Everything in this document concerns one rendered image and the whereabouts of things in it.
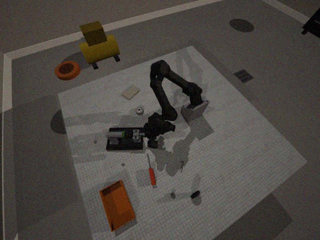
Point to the black washer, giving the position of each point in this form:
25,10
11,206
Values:
195,194

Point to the orange rectangular tray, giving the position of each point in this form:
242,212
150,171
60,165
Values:
117,205

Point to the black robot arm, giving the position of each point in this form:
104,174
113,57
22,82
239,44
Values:
162,70

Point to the red-handled screwdriver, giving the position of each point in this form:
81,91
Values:
151,174

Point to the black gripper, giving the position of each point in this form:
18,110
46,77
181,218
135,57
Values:
152,143

